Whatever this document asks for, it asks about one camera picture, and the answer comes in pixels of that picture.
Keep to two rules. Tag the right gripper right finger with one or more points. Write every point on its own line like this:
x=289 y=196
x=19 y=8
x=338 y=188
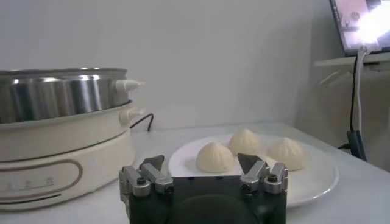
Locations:
x=256 y=173

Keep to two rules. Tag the white electric steamer pot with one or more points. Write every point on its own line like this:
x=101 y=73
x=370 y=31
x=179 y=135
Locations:
x=61 y=143

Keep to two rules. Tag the white round plate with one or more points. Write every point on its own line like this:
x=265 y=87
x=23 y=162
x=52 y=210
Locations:
x=310 y=179

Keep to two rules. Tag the white steamed baozi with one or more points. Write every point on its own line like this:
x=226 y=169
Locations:
x=245 y=141
x=214 y=158
x=286 y=153

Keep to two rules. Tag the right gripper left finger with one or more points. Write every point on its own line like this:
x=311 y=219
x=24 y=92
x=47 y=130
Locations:
x=152 y=176

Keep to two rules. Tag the white side table with laptop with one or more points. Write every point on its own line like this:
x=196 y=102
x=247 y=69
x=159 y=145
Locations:
x=335 y=61

